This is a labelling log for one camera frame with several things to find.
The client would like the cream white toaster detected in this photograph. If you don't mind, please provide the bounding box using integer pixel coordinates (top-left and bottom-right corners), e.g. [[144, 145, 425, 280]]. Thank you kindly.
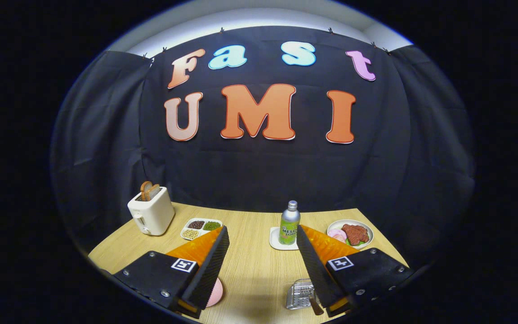
[[127, 186, 175, 236]]

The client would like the green label soda bottle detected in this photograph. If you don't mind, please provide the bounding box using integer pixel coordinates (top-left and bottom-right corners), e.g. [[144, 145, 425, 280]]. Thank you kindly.
[[279, 201, 301, 246]]

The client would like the white divided bean dish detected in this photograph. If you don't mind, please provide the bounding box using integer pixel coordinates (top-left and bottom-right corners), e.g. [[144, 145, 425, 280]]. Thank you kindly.
[[180, 218, 223, 241]]

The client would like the red-brown meat patty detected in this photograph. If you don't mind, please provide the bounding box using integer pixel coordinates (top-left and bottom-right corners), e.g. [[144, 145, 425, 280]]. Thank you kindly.
[[341, 224, 370, 246]]

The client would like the wooden handle metal fork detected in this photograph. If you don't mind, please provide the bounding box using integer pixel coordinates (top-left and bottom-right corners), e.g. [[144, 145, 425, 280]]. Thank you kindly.
[[308, 293, 325, 315]]

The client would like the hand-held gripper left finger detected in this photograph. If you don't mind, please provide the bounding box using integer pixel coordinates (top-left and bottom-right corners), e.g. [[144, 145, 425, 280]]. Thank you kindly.
[[113, 225, 231, 319]]

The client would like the white square coaster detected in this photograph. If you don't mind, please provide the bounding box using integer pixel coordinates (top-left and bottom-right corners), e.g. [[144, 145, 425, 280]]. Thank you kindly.
[[269, 227, 300, 251]]

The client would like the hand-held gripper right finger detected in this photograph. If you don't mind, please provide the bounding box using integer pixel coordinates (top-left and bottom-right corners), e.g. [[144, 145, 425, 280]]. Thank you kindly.
[[296, 225, 415, 318]]

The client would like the pink round plate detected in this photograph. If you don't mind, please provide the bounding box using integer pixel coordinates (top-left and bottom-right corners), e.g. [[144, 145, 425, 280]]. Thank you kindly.
[[205, 278, 223, 308]]

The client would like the white round food plate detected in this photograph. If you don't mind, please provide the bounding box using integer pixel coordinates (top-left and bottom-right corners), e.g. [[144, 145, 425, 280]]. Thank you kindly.
[[326, 219, 374, 250]]

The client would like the black backdrop cloth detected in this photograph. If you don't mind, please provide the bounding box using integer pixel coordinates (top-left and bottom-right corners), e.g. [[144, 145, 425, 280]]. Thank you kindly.
[[50, 26, 475, 266]]

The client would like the stainless steel cutlery basket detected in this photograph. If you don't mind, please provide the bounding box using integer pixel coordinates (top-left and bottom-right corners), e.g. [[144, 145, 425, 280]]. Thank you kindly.
[[286, 279, 320, 310]]

